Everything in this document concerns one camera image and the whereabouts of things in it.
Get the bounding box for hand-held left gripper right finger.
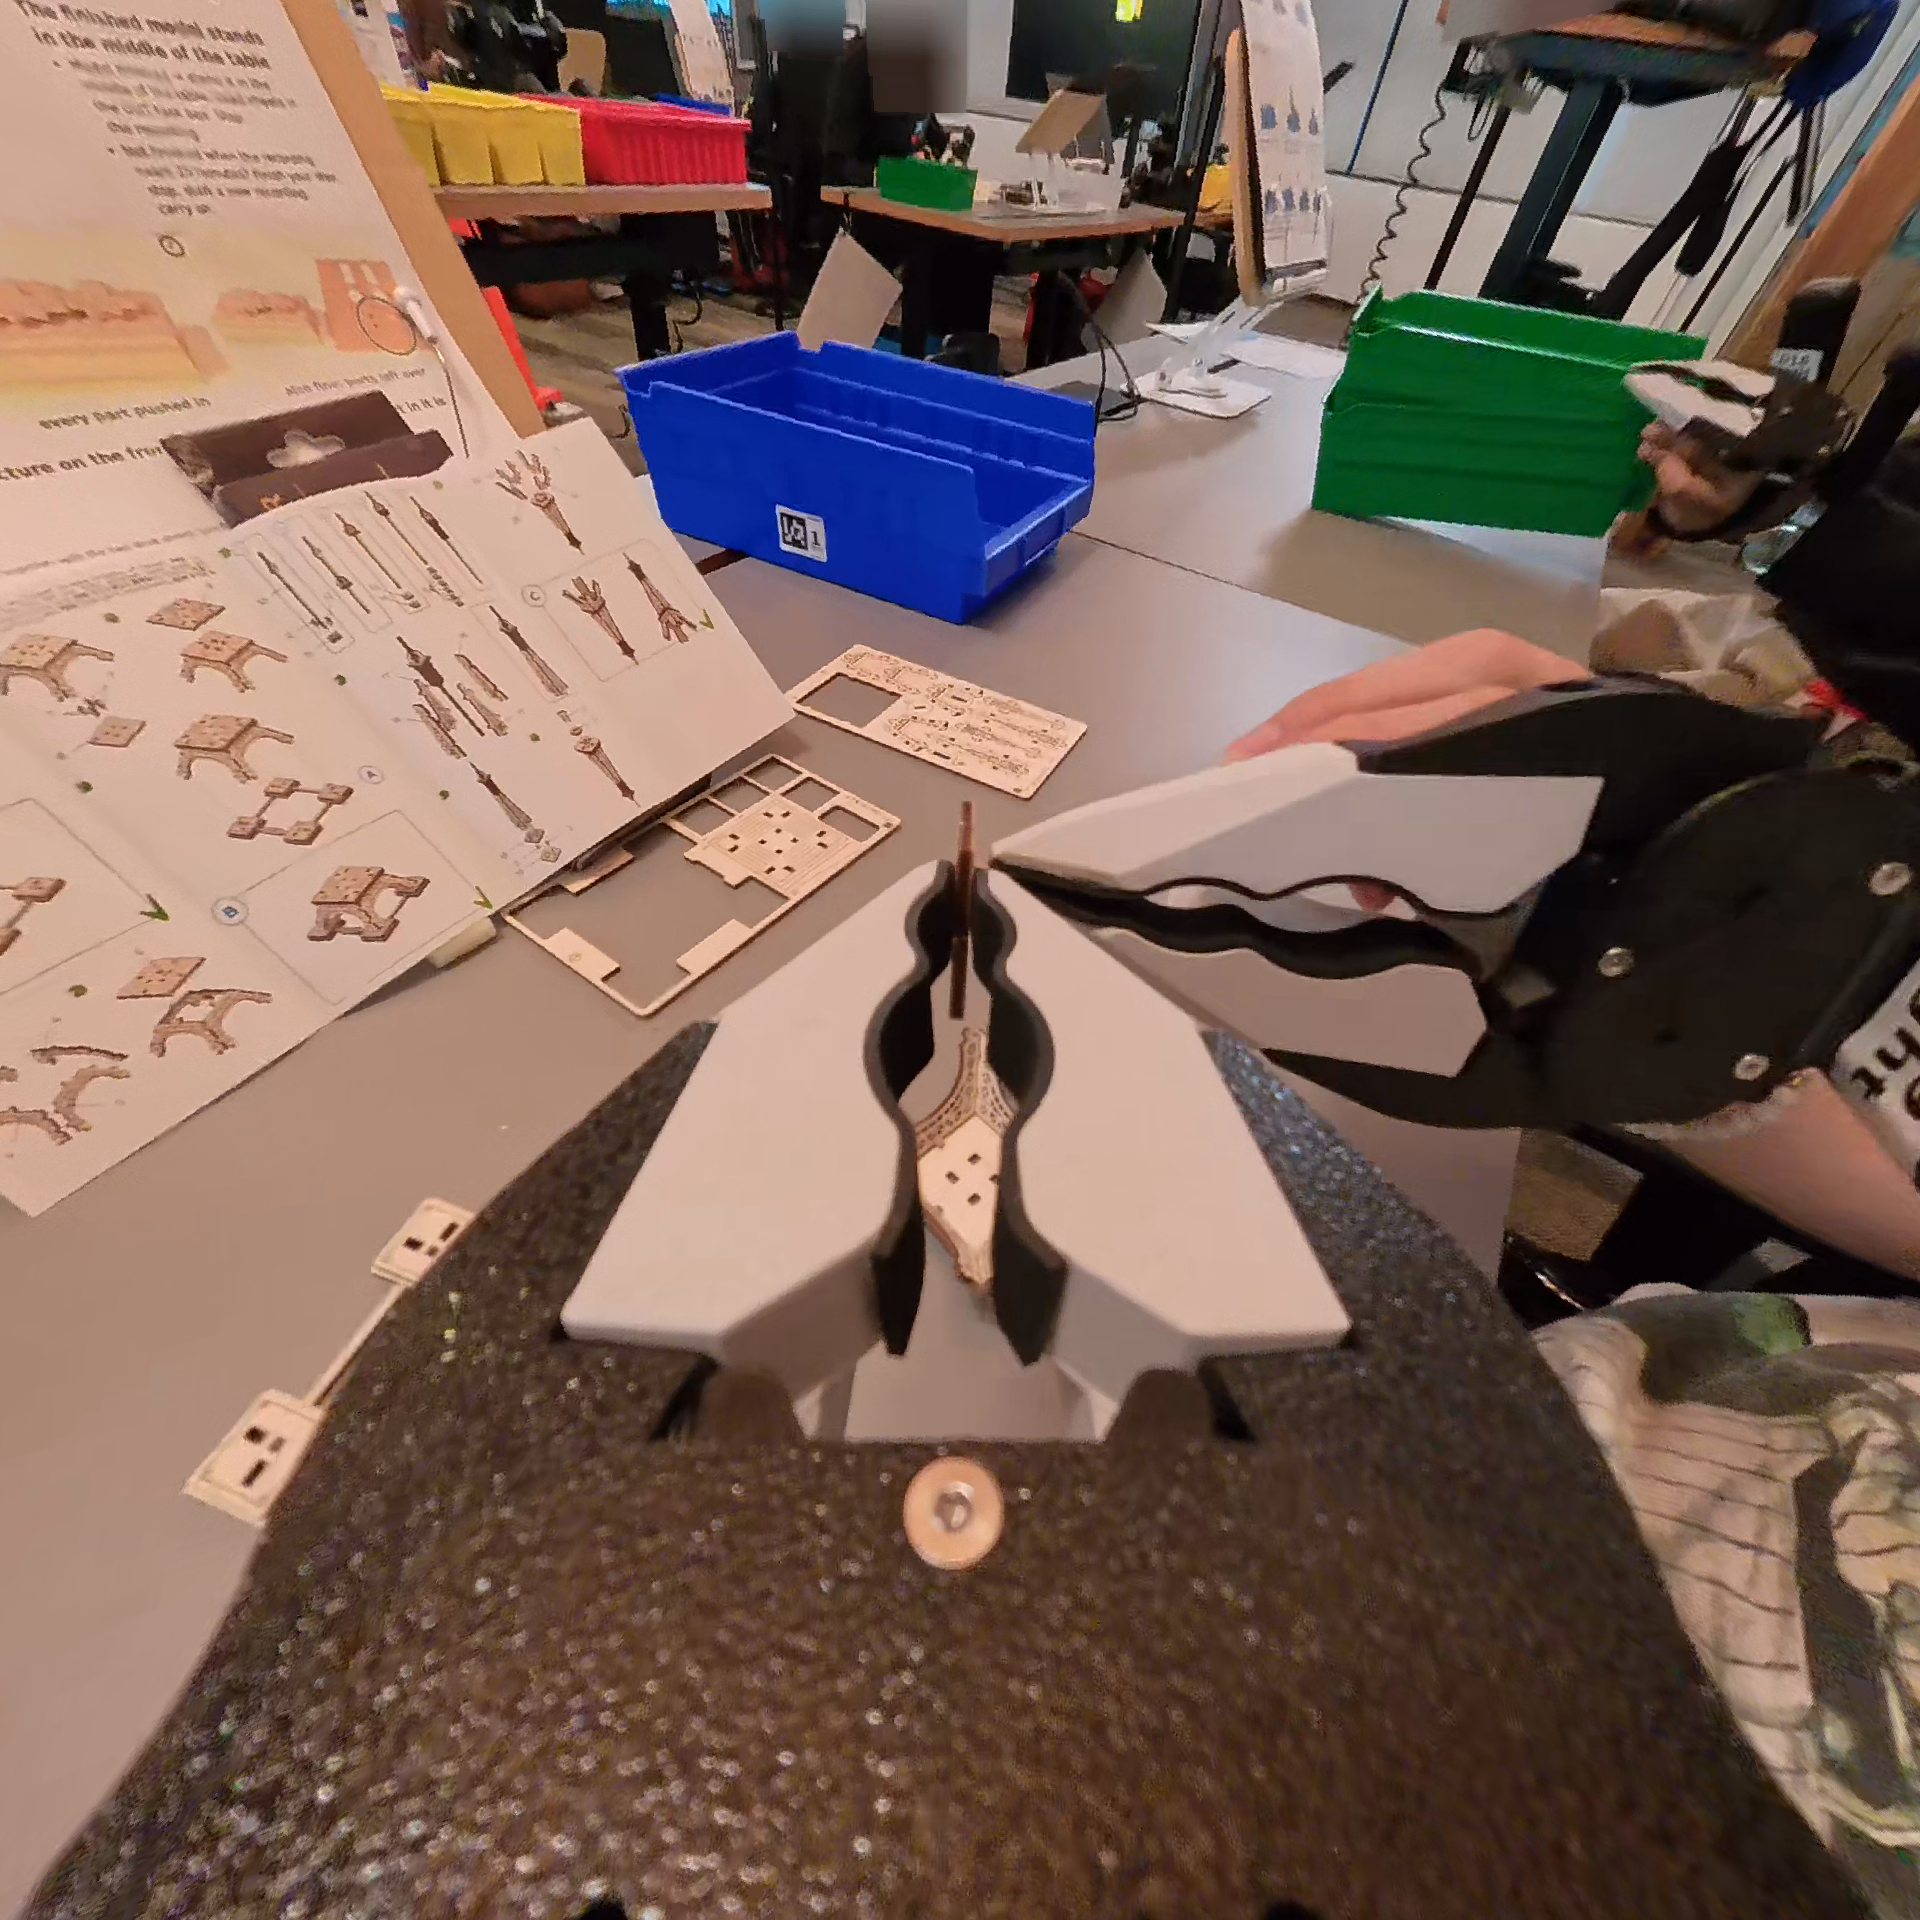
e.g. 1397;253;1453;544
971;862;1361;1367

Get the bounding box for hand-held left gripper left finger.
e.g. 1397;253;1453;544
562;862;958;1361

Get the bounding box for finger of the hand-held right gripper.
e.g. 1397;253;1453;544
1076;902;1497;1078
988;743;1606;917

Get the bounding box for wooden lattice tower base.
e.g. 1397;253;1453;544
911;1025;1005;1295

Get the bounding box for person's right forearm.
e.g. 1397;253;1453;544
1721;1069;1920;1279

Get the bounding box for grey desk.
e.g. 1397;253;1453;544
0;343;1629;1906

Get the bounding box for person's right hand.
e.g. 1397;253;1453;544
1222;630;1594;756

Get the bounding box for wooden laser-cut parts sheet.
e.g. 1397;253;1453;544
786;642;1092;800

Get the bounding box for green plastic bin stack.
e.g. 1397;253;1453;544
1311;288;1715;542

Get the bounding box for folded assembly instruction booklet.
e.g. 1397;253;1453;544
0;415;797;1221

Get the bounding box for blue plastic bin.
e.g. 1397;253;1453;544
615;329;1101;626

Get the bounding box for person's striped shirt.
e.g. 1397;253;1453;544
1533;1288;1920;1920

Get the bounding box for small poster board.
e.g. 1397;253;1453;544
1225;0;1334;303

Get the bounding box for black computer monitor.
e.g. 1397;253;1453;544
1009;0;1220;109

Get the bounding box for dark packaging card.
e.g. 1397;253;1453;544
161;421;458;527

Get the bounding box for red plastic bins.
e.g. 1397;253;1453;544
525;89;753;184

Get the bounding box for white push pin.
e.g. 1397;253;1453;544
390;285;475;455

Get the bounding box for wooden poster backing board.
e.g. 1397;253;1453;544
282;0;547;441

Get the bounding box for large instruction poster sheet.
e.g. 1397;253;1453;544
0;0;485;576

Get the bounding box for wooden empty frame piece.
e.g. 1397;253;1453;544
500;754;906;1022

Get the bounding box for wooden four-square frame piece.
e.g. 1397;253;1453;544
180;1194;477;1532

